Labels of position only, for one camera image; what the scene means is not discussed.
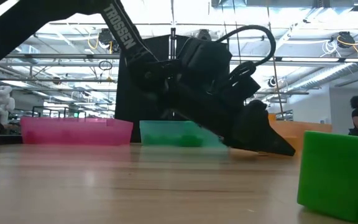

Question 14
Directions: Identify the translucent teal plastic bin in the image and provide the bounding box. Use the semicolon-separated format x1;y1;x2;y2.
139;119;229;149

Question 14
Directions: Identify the white humanoid robot figure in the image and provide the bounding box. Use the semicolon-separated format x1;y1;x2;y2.
0;85;16;125

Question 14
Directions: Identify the translucent red plastic bin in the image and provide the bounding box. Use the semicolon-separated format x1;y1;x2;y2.
19;116;134;146

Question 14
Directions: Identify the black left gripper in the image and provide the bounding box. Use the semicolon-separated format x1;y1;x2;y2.
163;37;297;157

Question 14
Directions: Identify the translucent orange plastic bin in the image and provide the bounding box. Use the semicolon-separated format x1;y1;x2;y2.
267;113;334;153

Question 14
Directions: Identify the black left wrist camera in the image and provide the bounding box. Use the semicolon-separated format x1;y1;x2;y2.
228;60;262;106

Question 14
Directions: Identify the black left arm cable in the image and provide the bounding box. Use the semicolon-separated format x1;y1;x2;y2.
218;24;277;68

